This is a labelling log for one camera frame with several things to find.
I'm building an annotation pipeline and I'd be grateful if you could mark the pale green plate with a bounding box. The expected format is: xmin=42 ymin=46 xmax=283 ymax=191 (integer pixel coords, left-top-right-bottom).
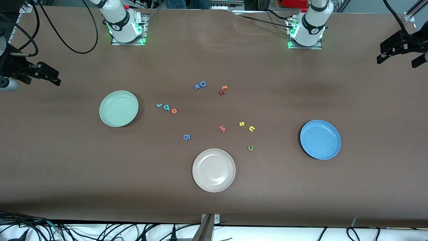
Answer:
xmin=99 ymin=90 xmax=139 ymax=128

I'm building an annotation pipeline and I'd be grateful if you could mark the red box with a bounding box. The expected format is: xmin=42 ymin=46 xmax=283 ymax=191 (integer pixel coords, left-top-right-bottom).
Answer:
xmin=281 ymin=0 xmax=310 ymax=9

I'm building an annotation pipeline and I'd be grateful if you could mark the blue plate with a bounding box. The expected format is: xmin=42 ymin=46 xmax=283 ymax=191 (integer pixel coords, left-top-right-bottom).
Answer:
xmin=300 ymin=119 xmax=341 ymax=160

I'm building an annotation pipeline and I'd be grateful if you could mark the person in blue jeans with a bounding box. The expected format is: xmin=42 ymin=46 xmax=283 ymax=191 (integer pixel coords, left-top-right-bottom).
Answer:
xmin=164 ymin=0 xmax=211 ymax=9

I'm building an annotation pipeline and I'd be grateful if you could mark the beige plate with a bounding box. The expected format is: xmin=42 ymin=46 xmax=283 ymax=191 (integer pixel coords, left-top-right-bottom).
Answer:
xmin=192 ymin=148 xmax=236 ymax=193

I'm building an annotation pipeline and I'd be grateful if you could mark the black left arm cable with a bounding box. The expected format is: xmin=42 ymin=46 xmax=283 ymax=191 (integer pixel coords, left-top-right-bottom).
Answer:
xmin=383 ymin=0 xmax=428 ymax=47

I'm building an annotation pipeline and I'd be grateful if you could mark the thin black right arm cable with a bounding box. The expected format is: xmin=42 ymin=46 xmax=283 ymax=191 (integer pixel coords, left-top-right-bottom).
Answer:
xmin=0 ymin=0 xmax=40 ymax=57

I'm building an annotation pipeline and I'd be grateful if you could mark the aluminium frame profile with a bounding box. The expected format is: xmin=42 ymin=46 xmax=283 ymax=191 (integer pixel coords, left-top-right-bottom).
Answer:
xmin=18 ymin=0 xmax=34 ymax=14
xmin=403 ymin=0 xmax=428 ymax=22

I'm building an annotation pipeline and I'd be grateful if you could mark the aluminium frame rail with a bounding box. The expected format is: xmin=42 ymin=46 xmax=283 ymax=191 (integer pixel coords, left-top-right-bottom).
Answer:
xmin=7 ymin=20 xmax=18 ymax=44

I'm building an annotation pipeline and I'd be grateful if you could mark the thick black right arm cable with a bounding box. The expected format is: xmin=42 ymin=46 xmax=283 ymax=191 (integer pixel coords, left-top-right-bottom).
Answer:
xmin=36 ymin=0 xmax=99 ymax=55

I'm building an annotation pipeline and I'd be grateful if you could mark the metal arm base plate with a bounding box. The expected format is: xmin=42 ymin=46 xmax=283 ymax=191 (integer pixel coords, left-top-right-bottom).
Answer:
xmin=111 ymin=13 xmax=148 ymax=46
xmin=287 ymin=18 xmax=323 ymax=50

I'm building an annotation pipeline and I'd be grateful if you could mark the black cable on table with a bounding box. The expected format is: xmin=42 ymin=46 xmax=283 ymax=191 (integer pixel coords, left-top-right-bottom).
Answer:
xmin=234 ymin=14 xmax=296 ymax=30
xmin=266 ymin=9 xmax=295 ymax=21

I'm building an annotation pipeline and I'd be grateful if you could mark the black looped cable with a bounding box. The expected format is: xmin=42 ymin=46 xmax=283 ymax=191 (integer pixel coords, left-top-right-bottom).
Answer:
xmin=346 ymin=227 xmax=361 ymax=241

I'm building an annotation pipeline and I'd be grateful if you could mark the aluminium mount bracket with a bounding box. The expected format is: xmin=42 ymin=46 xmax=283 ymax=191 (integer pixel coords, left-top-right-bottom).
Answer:
xmin=192 ymin=214 xmax=220 ymax=241

